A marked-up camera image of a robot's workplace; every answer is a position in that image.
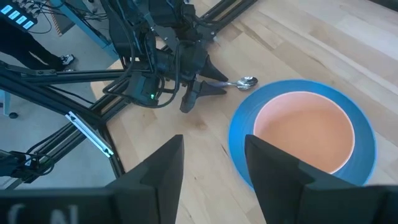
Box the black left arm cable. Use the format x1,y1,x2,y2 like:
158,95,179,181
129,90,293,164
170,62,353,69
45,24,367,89
101,40,182,109

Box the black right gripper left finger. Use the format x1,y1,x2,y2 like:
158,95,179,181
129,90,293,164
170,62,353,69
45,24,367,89
107,134,185,224

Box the orange round bowl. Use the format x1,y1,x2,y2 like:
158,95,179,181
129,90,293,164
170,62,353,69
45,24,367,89
252,90,356,175

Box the black cable bundle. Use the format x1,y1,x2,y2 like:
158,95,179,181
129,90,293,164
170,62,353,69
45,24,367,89
0,148,56,185

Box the black rig crossbar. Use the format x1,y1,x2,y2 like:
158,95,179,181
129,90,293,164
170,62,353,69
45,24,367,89
0,60,126,180

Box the person's shoe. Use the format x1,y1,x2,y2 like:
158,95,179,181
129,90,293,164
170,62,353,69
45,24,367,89
60,53,76,67

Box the person's leg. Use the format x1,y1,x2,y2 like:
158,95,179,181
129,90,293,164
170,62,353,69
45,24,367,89
0,17,67,71

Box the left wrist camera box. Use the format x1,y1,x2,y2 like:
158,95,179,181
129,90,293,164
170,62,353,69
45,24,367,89
126,72,163,107

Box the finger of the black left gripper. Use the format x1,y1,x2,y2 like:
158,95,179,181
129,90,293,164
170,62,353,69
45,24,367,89
200,55,230,83
179,80,228,114

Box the black device blue lights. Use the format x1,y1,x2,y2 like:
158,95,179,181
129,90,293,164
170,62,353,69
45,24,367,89
0,0,39,32

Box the silver metal bracket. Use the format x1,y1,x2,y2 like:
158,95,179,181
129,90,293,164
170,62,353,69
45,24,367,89
64,111,114,159

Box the black aluminium table frame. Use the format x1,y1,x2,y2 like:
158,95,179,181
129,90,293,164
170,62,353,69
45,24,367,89
12,0,259,190

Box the blue round plate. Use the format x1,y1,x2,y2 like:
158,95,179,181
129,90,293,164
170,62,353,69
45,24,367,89
228,79,377,190

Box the metal spoon purple handle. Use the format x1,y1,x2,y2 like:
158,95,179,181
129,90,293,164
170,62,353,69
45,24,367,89
206,75,259,91

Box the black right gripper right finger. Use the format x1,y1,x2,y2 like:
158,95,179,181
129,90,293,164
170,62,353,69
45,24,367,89
244,134,386,224

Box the light blue metal beam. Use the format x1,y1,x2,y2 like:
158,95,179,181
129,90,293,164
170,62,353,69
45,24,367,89
49,0,121,60

